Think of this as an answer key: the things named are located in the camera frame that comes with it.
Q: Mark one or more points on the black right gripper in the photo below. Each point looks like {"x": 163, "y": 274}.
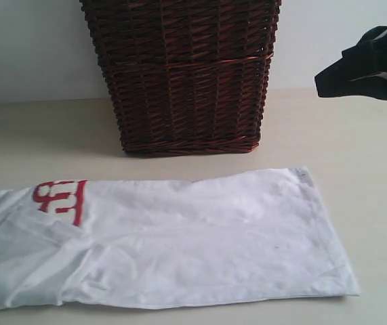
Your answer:
{"x": 361, "y": 71}

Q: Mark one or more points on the white t-shirt red lettering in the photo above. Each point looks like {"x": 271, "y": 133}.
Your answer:
{"x": 255, "y": 236}

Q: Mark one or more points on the dark brown wicker basket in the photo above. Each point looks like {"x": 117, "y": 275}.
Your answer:
{"x": 185, "y": 77}

